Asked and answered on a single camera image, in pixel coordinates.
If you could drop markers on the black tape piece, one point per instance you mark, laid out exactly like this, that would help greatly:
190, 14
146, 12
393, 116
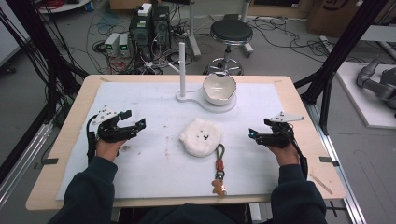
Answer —
49, 161
327, 160

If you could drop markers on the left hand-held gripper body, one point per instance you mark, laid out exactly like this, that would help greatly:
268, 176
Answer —
112, 132

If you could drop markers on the black round stool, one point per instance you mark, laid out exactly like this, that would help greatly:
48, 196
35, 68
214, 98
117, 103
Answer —
231, 31

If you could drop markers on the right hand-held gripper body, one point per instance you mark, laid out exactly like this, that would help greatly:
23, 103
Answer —
277, 138

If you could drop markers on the person's dark clothed torso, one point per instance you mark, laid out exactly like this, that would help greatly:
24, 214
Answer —
193, 216

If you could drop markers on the white ceramic bowl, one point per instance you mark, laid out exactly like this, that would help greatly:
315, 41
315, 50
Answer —
219, 88

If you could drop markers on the black metal frame post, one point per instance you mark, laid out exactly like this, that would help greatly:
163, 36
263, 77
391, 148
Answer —
342, 49

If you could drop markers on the person's right hand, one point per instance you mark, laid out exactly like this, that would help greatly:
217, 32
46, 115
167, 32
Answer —
286, 155

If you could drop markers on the person's left hand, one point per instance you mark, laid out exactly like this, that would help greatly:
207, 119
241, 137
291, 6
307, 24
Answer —
107, 151

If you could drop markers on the white power strip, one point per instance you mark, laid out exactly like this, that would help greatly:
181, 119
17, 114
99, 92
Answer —
144, 9

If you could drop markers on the white floor platform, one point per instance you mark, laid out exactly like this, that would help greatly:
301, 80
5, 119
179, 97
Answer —
361, 105

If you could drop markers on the white stand with pole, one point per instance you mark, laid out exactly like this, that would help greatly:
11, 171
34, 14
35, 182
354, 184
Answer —
182, 68

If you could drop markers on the thin wooden strip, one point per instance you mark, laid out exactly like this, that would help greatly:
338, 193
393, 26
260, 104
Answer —
320, 183

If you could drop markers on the grey desk leg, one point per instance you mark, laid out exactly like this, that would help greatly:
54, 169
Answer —
193, 34
247, 37

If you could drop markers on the brown cardboard box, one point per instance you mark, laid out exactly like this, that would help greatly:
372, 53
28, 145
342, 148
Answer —
330, 15

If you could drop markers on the grey power supply unit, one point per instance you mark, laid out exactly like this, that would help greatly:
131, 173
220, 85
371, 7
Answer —
124, 45
112, 43

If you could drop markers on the aluminium rail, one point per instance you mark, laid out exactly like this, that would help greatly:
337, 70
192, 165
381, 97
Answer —
21, 165
342, 174

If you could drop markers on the white plush toy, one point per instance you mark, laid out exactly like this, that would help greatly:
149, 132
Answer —
199, 141

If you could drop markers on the white table mat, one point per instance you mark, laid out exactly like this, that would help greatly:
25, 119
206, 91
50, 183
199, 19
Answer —
155, 171

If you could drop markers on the white round table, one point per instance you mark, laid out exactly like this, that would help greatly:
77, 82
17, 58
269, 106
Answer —
62, 6

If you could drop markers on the black computer tower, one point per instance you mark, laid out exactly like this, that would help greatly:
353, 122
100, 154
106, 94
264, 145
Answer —
162, 26
140, 34

